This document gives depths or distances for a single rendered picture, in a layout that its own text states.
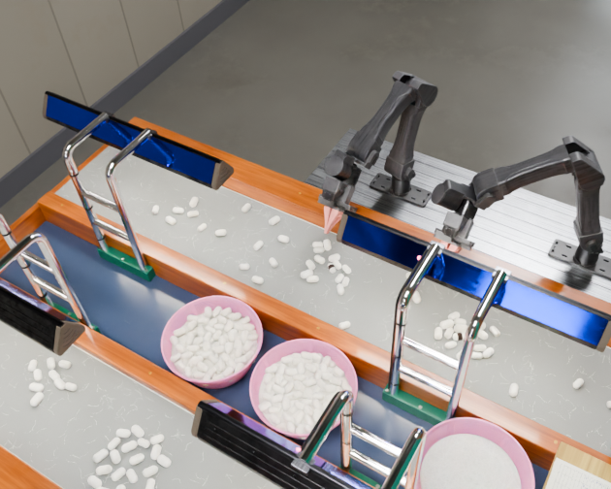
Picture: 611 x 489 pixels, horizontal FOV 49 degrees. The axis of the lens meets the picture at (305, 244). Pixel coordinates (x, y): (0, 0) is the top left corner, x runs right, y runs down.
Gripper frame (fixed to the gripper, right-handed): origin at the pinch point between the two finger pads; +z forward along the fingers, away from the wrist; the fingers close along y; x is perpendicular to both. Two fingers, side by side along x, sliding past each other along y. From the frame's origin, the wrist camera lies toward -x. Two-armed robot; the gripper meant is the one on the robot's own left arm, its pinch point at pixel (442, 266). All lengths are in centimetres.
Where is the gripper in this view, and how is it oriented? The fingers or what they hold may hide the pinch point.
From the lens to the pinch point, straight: 185.1
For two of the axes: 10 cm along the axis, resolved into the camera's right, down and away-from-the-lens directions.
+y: 8.5, 3.7, -3.8
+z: -3.6, 9.3, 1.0
